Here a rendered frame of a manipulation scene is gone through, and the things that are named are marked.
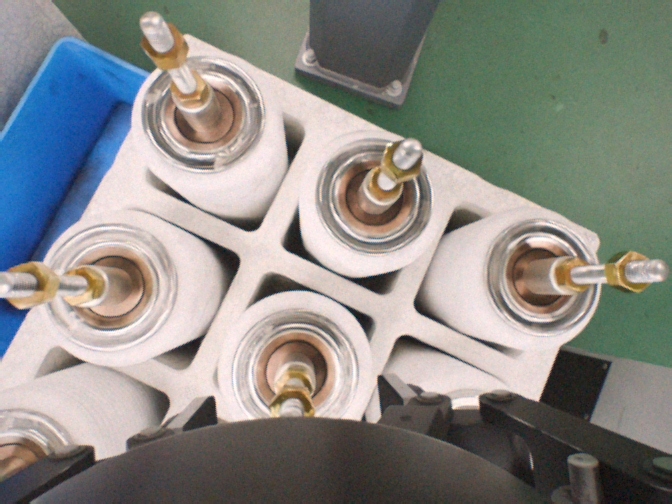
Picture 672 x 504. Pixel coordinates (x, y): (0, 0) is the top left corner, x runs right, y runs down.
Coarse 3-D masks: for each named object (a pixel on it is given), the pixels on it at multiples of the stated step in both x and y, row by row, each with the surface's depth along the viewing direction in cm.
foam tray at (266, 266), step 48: (192, 48) 33; (288, 96) 33; (288, 144) 40; (96, 192) 31; (144, 192) 31; (288, 192) 32; (480, 192) 34; (240, 240) 32; (288, 240) 40; (240, 288) 31; (288, 288) 43; (336, 288) 32; (384, 288) 36; (48, 336) 30; (384, 336) 32; (432, 336) 32; (0, 384) 29; (192, 384) 30; (528, 384) 32
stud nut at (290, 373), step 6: (288, 372) 20; (294, 372) 20; (300, 372) 20; (306, 372) 20; (282, 378) 20; (288, 378) 20; (294, 378) 20; (300, 378) 20; (306, 378) 20; (276, 384) 20; (282, 384) 20; (306, 384) 20; (276, 390) 20; (312, 390) 20
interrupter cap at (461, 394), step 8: (448, 392) 25; (456, 392) 24; (464, 392) 24; (472, 392) 25; (480, 392) 25; (456, 400) 25; (464, 400) 25; (472, 400) 25; (456, 408) 24; (464, 408) 24; (472, 408) 24
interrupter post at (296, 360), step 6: (294, 354) 24; (300, 354) 24; (282, 360) 24; (288, 360) 22; (294, 360) 22; (300, 360) 22; (306, 360) 23; (282, 366) 21; (288, 366) 21; (294, 366) 21; (300, 366) 21; (306, 366) 21; (312, 366) 23; (276, 372) 22; (282, 372) 21; (312, 372) 21; (276, 378) 21; (312, 378) 21; (312, 384) 21
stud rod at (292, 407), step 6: (294, 384) 19; (300, 384) 19; (288, 402) 16; (294, 402) 16; (300, 402) 16; (282, 408) 16; (288, 408) 15; (294, 408) 15; (300, 408) 16; (282, 414) 15; (288, 414) 15; (294, 414) 15; (300, 414) 15
